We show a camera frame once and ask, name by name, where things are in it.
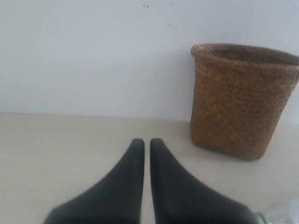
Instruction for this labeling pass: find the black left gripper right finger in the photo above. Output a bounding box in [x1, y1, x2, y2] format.
[150, 138, 257, 224]

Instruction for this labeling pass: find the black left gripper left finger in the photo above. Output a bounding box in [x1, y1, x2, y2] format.
[44, 139, 145, 224]

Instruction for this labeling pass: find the clear plastic bottle green label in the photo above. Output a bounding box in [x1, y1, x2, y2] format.
[255, 200, 299, 224]

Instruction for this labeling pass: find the brown woven wicker basket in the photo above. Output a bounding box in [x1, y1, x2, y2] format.
[190, 43, 299, 161]

